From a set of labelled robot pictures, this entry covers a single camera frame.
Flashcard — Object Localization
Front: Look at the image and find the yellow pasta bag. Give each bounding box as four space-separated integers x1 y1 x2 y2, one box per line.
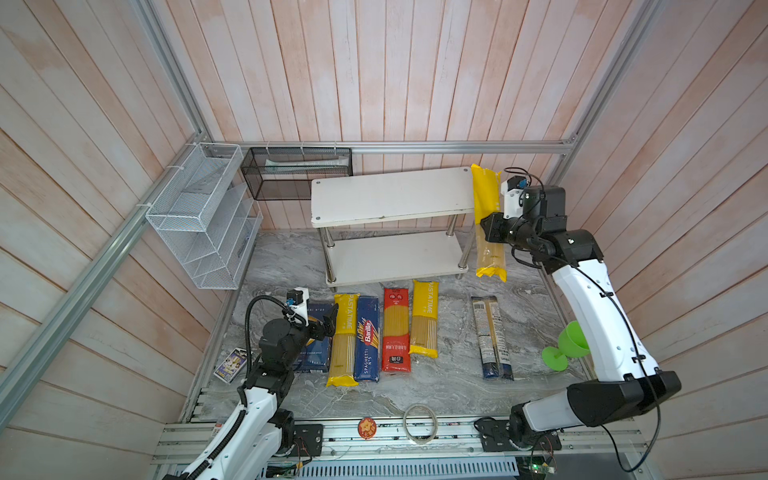
409 280 439 358
471 164 507 282
326 294 359 387

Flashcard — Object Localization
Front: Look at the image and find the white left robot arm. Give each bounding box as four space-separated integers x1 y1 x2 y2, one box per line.
176 295 339 479

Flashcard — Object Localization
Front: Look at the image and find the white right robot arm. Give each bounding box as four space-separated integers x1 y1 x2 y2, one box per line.
473 176 682 449

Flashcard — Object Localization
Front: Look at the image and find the dark blue pasta box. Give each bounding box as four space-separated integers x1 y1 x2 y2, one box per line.
294 302 334 373

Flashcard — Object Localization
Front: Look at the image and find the white two-tier shelf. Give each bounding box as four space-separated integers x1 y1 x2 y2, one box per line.
310 166 473 289

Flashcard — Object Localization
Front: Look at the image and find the blue Barilla spaghetti box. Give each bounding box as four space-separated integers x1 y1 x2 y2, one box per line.
354 296 381 382

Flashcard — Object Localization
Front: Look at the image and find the red spaghetti bag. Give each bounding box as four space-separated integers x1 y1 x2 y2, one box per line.
382 288 411 373

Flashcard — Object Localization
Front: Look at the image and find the small card pack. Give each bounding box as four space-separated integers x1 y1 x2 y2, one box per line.
213 348 247 384

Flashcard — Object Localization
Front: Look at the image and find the red round sticker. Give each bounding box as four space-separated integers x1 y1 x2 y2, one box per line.
357 417 378 440

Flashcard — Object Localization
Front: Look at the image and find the green plastic goblet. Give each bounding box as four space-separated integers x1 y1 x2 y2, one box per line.
541 321 591 372

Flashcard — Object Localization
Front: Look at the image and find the clear tape roll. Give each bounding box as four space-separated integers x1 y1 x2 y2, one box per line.
402 404 439 446

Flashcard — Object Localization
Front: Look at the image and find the clear blue spaghetti bag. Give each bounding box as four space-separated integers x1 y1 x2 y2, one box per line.
471 296 514 380

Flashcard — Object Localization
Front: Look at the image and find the black mesh basket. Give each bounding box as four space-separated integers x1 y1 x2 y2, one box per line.
240 146 354 201

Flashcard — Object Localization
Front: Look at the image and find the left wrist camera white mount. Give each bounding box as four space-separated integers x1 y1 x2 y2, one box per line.
285 287 309 327

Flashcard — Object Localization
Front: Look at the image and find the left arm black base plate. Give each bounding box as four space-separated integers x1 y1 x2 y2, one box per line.
269 409 324 459

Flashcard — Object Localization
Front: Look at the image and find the white wire mesh rack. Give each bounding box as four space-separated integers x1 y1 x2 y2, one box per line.
146 143 263 290

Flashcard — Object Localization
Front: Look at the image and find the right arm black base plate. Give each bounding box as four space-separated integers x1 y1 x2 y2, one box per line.
473 417 562 452

